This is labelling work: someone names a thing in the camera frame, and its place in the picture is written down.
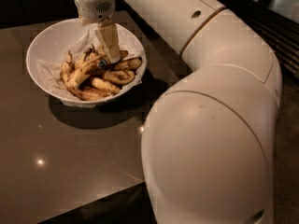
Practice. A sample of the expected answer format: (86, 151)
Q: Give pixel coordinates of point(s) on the spotted banana right middle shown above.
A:
(120, 77)

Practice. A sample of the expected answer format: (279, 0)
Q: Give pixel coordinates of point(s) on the spotted banana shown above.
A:
(120, 77)
(77, 81)
(130, 64)
(102, 84)

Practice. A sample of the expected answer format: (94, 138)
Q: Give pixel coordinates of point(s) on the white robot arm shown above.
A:
(207, 145)

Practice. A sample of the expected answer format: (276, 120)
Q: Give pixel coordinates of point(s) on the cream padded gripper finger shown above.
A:
(107, 35)

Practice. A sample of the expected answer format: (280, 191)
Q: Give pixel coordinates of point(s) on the spotted banana left bottom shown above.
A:
(77, 81)

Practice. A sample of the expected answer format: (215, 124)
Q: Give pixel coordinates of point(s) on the spotted banana right upper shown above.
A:
(130, 64)

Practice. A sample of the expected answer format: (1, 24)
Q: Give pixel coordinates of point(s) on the spotted banana lower middle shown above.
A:
(102, 84)

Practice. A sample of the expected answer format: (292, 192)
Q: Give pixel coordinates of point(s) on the white round bowl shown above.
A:
(48, 51)

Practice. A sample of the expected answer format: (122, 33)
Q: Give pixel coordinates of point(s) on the white paper bowl liner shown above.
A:
(67, 61)

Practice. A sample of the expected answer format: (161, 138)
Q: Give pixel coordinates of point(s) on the small banana behind centre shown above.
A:
(87, 55)

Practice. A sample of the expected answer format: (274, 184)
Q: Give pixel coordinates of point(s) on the long banana with blue sticker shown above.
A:
(104, 64)

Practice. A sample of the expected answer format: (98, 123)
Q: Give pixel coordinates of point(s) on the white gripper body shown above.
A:
(94, 6)

